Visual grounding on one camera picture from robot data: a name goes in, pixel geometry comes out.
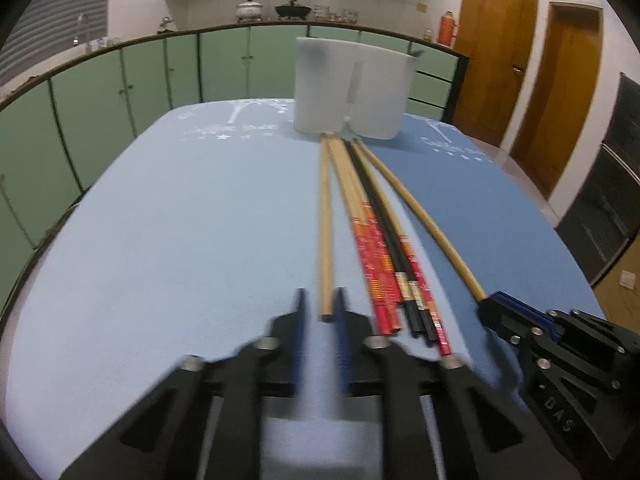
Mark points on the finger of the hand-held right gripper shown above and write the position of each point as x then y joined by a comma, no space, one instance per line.
555,327
502,317

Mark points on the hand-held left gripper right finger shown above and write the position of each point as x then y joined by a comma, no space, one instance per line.
342,345

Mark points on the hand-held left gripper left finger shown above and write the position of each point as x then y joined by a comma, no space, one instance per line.
300,345

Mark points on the thin red-patterned chopstick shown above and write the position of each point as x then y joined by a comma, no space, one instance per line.
439,330

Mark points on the yellow wooden chopstick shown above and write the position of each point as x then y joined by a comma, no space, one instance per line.
450,251

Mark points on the plain wooden chopstick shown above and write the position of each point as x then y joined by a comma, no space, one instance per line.
325,235

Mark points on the white plastic cup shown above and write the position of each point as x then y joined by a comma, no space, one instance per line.
322,85
382,95

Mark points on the dark blue placemat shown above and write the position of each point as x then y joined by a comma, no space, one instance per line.
475,195

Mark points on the black oven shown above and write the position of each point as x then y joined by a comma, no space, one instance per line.
600,200

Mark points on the light blue placemat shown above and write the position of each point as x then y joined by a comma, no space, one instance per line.
175,235

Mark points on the wooden door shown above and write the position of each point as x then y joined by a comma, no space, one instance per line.
555,100
490,60

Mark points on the orange thermos flask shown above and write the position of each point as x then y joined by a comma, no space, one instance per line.
446,30

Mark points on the small glass jar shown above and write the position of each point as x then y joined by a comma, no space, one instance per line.
428,34

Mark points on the green base cabinets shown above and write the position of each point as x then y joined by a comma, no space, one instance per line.
100,90

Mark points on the black wok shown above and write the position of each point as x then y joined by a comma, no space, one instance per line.
292,10

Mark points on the white cooking pot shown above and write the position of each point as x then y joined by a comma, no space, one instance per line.
250,10

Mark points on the metal faucet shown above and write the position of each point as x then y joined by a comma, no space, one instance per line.
89,40

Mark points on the grey window blinds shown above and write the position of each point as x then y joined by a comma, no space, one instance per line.
50,20

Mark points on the wall outlet plate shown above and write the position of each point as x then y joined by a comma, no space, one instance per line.
628,280

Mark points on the wall socket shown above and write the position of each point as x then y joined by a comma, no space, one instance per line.
422,7

